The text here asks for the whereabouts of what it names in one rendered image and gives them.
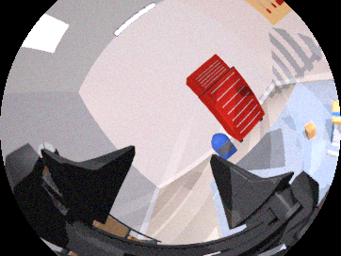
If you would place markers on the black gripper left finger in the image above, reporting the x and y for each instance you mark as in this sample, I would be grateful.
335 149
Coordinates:
95 182

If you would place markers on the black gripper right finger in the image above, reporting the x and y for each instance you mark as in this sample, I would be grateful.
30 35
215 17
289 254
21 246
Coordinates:
241 192

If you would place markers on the brown cardboard box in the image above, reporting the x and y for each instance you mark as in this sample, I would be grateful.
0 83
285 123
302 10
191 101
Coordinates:
310 130

